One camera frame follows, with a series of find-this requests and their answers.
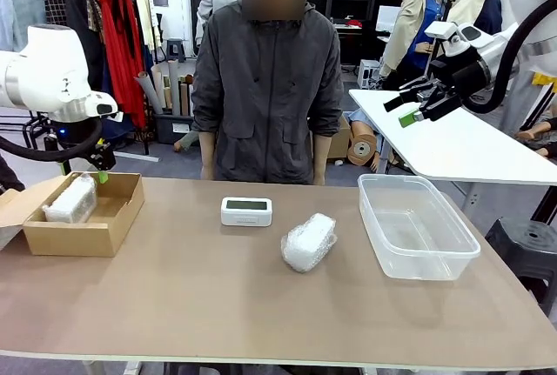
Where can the brown paper roll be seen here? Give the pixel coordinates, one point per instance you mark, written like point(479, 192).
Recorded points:
point(184, 98)

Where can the white monitor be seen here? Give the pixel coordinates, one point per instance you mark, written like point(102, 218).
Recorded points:
point(388, 18)

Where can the black tripod stand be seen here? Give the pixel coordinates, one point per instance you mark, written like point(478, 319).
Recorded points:
point(450, 3)

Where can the bulky bubble-wrapped clock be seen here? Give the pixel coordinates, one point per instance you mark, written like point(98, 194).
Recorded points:
point(309, 242)

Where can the cream paper roll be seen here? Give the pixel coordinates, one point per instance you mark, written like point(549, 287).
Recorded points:
point(159, 88)

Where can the red cloth item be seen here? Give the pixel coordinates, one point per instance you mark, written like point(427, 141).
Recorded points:
point(353, 23)

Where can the white computer case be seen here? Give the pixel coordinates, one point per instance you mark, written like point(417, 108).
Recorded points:
point(370, 74)

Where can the person's right forearm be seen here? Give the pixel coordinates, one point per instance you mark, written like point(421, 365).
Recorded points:
point(207, 149)

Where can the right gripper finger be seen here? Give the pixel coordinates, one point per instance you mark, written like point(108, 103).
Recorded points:
point(409, 96)
point(437, 107)

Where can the grey leaning paper roll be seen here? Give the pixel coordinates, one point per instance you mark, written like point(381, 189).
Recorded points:
point(149, 94)

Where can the slim bubble-wrapped clock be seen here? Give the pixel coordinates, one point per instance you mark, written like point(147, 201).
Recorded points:
point(69, 205)

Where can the dark grey storage bin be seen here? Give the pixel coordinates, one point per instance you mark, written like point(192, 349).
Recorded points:
point(172, 129)

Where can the large black plastic stool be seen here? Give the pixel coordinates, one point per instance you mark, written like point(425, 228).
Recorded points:
point(526, 244)

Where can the black hanging garment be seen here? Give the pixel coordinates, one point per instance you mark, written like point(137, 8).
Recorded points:
point(85, 27)

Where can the black checkered garment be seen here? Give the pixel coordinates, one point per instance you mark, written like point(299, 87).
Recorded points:
point(55, 5)

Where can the person's left hand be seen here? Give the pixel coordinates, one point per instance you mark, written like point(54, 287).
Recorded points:
point(320, 179)

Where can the person in grey jacket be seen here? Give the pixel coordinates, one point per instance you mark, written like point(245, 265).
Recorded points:
point(265, 101)

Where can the white digital clock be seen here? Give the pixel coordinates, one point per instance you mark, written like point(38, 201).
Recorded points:
point(246, 212)

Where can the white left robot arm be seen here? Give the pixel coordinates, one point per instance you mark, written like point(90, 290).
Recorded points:
point(48, 66)

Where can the clear plastic container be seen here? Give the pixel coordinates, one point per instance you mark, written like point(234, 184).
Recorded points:
point(418, 236)

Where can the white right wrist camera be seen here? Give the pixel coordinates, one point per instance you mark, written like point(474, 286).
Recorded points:
point(440, 30)

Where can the white work table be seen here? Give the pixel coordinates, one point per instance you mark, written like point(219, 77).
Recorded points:
point(457, 149)

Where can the white paper roll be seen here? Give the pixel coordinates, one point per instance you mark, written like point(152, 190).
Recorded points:
point(191, 101)

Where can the mannequin with blue shirt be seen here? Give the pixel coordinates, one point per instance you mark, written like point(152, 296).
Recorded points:
point(418, 22)

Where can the mannequin with yellow garment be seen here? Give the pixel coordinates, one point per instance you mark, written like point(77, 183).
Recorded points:
point(520, 105)

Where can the tall grey paper roll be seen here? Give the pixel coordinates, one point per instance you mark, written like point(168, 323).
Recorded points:
point(174, 88)

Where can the small dark step stool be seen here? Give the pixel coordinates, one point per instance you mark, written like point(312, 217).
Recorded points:
point(175, 49)

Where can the plain cardboard carton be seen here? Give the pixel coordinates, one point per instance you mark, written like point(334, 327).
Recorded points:
point(338, 140)

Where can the person's right hand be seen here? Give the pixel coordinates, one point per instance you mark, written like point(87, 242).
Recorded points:
point(208, 173)

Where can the light blue jacket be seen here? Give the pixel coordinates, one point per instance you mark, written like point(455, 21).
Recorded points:
point(22, 5)

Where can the white table leg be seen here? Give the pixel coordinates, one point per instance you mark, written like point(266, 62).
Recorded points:
point(132, 368)

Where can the brown cardboard box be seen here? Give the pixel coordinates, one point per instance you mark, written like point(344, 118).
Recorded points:
point(69, 240)

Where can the mannequin in green clothes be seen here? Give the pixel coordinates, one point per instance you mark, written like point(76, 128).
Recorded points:
point(187, 140)

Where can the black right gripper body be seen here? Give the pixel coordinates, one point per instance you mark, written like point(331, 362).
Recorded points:
point(467, 77)

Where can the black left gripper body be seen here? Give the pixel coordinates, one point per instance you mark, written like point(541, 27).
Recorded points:
point(71, 135)

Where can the mannequin in blue clothes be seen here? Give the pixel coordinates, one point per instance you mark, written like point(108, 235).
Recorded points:
point(378, 131)

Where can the red hanging dress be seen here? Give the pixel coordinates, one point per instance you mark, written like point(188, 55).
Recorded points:
point(124, 57)

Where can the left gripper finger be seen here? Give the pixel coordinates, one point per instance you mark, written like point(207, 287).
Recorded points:
point(104, 157)
point(64, 168)

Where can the person's left forearm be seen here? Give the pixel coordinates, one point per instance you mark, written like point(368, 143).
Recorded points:
point(320, 153)

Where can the black clothes rack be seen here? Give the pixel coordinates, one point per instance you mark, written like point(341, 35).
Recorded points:
point(143, 88)

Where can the seated mannequin dark clothes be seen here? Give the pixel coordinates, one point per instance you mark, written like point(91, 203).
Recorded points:
point(531, 135)

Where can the person in grey hoodie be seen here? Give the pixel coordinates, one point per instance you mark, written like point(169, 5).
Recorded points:
point(217, 1)

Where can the cream hanging garment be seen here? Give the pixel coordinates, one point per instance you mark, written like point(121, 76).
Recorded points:
point(145, 18)

